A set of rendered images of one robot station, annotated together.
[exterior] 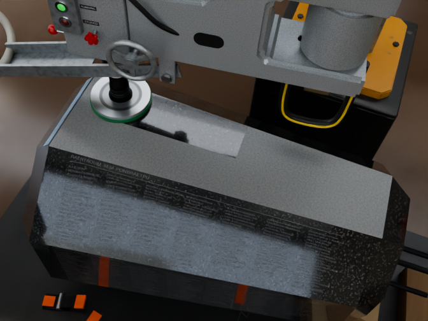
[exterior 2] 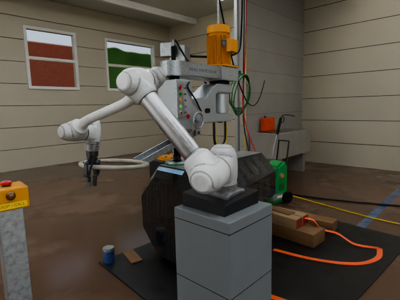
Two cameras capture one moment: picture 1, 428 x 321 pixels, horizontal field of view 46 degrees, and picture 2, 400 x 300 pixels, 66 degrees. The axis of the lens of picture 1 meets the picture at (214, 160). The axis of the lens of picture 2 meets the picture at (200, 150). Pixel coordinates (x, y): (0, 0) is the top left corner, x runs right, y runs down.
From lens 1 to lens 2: 273 cm
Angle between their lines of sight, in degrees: 67
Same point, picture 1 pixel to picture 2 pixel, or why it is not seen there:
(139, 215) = not seen: hidden behind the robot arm
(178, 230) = not seen: hidden behind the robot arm
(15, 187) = (124, 289)
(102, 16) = (187, 109)
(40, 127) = (91, 275)
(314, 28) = (221, 102)
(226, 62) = (211, 118)
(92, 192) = not seen: hidden behind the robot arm
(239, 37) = (212, 106)
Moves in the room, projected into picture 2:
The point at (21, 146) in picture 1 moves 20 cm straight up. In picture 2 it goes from (96, 283) to (94, 259)
